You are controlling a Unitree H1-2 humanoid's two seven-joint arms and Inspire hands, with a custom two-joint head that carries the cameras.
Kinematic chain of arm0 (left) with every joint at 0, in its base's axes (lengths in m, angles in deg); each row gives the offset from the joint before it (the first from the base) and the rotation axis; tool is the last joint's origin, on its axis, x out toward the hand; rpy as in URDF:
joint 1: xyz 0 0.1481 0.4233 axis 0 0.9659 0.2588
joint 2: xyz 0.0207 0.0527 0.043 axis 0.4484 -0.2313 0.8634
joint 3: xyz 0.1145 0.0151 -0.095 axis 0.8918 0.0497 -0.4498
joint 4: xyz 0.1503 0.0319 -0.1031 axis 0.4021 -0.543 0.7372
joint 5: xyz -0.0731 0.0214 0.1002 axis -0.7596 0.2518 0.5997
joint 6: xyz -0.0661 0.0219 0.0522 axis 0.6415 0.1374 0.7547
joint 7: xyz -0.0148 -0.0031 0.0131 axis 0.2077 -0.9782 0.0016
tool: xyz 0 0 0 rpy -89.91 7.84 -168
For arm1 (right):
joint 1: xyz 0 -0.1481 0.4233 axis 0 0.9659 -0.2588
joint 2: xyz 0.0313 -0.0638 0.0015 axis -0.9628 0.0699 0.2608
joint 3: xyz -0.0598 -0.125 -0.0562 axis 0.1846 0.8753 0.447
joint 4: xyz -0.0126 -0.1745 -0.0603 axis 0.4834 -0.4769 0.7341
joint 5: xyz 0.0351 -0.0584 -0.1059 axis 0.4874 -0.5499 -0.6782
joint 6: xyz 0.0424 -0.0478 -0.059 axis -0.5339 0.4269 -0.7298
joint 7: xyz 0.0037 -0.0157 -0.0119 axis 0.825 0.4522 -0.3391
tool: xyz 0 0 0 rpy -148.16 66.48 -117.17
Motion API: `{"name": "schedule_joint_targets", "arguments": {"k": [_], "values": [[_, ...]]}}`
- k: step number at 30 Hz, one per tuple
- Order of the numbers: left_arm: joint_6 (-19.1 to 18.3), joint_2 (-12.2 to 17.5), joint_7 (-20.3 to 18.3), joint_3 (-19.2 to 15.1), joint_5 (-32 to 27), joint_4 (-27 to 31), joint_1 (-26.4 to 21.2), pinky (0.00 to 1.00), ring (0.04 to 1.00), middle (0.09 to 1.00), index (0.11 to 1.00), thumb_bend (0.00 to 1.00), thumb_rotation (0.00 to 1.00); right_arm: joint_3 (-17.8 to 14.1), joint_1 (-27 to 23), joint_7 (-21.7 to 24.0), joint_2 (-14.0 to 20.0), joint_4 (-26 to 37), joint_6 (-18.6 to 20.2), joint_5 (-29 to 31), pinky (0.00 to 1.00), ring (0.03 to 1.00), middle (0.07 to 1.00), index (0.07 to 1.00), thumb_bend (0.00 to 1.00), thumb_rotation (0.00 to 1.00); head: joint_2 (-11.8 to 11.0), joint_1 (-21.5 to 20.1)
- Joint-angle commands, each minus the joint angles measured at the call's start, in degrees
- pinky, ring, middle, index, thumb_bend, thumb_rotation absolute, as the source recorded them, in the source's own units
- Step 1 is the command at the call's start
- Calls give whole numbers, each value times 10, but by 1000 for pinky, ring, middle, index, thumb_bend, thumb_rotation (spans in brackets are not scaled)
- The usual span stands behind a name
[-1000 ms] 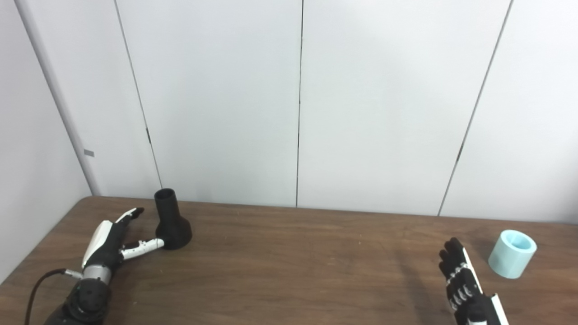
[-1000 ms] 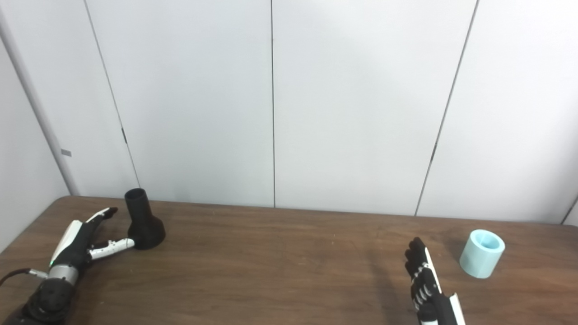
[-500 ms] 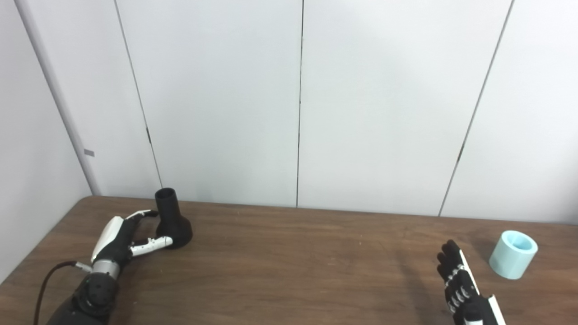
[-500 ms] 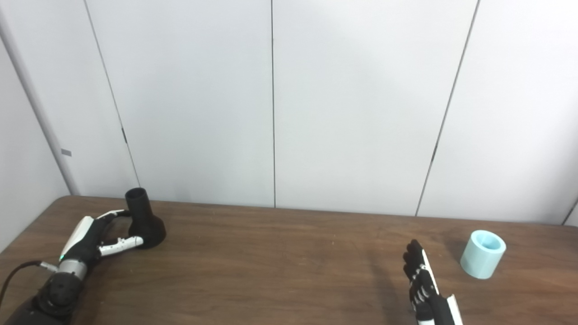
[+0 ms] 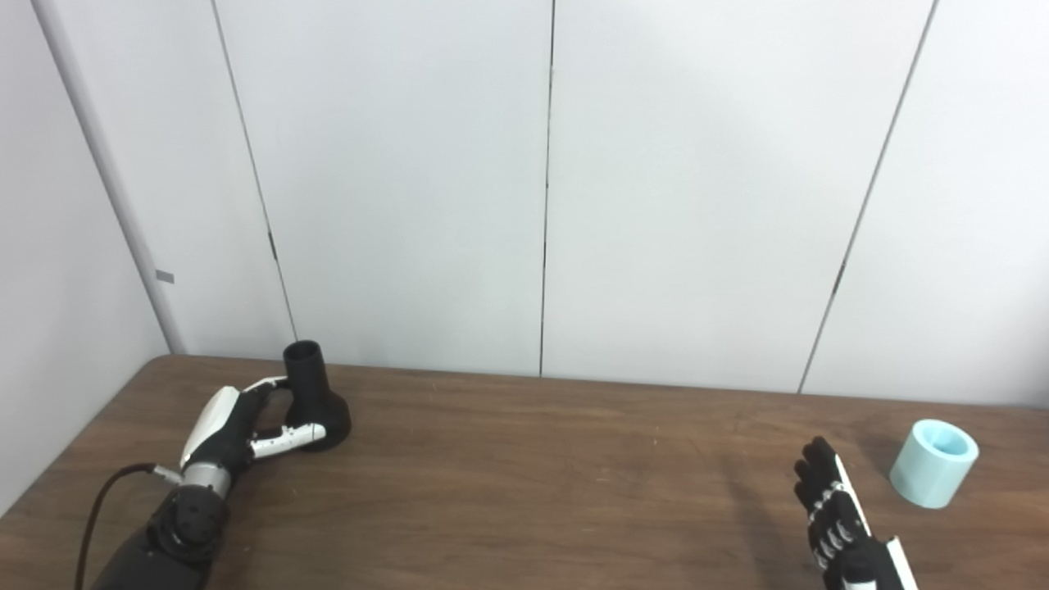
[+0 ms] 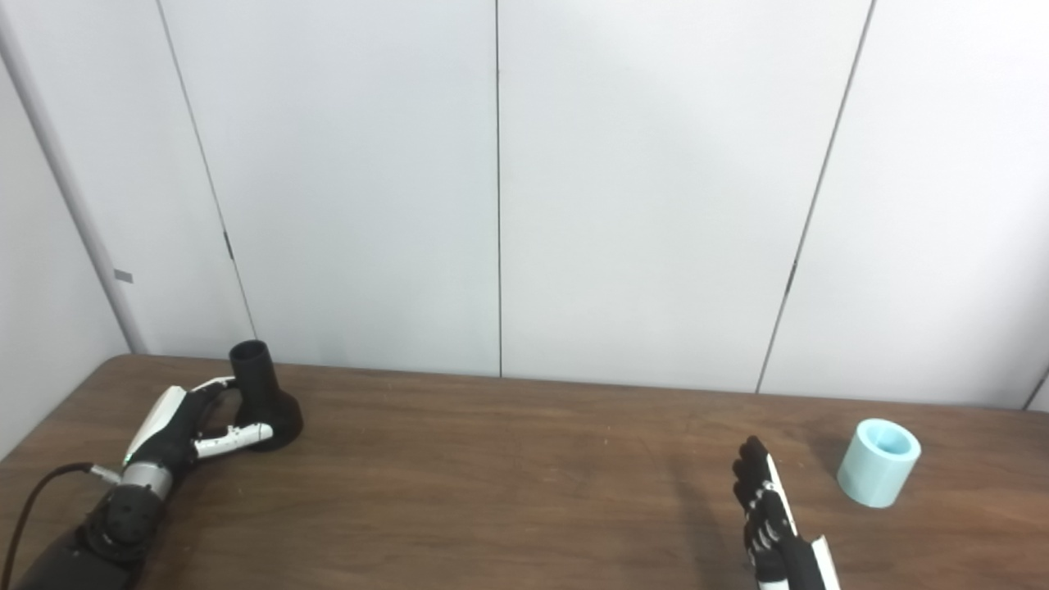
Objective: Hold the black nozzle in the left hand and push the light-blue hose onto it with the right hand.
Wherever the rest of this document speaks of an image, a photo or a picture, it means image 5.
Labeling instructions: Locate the light-blue hose piece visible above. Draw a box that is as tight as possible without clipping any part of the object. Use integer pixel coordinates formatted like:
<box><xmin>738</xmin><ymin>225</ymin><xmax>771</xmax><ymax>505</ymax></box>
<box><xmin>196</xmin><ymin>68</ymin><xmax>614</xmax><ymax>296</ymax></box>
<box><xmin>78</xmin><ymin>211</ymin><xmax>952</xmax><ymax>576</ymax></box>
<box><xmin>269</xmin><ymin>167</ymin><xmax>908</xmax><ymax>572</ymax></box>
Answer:
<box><xmin>889</xmin><ymin>419</ymin><xmax>980</xmax><ymax>510</ymax></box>

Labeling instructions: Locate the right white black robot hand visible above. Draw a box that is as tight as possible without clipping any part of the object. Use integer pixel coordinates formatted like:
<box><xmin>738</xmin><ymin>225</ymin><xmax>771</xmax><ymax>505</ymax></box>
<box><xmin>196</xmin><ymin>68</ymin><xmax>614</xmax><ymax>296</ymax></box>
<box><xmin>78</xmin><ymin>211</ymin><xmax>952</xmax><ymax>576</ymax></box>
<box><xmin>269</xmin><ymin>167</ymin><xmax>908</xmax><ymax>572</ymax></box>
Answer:
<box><xmin>792</xmin><ymin>436</ymin><xmax>920</xmax><ymax>590</ymax></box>

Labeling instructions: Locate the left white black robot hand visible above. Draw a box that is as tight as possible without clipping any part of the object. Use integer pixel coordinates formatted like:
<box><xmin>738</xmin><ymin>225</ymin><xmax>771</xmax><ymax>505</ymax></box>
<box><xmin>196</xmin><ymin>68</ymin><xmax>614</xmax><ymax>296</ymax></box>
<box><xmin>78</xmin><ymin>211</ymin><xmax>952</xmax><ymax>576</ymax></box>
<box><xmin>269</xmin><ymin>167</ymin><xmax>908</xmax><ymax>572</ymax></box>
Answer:
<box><xmin>179</xmin><ymin>376</ymin><xmax>328</xmax><ymax>478</ymax></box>

